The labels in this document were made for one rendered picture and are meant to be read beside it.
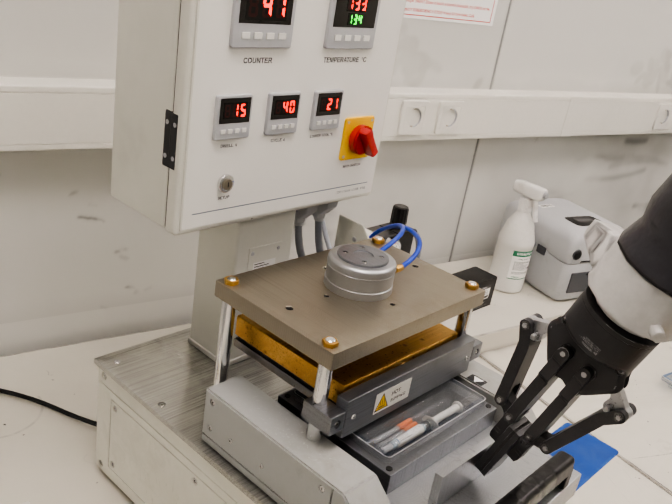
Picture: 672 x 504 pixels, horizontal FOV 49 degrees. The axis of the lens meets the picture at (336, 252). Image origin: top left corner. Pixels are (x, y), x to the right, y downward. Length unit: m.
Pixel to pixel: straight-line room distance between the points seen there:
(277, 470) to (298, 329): 0.15
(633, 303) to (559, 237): 1.09
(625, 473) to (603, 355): 0.69
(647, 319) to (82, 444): 0.81
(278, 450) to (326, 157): 0.37
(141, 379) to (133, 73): 0.38
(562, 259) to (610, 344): 1.06
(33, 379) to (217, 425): 0.52
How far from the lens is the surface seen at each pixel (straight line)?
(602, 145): 2.14
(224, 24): 0.78
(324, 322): 0.76
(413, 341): 0.87
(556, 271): 1.73
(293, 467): 0.77
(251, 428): 0.80
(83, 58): 1.24
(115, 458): 1.05
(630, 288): 0.64
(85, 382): 1.29
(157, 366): 1.00
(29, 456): 1.15
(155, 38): 0.81
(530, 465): 0.89
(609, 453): 1.37
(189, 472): 0.91
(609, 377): 0.70
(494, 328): 1.55
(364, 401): 0.77
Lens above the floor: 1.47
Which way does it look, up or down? 23 degrees down
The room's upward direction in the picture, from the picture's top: 10 degrees clockwise
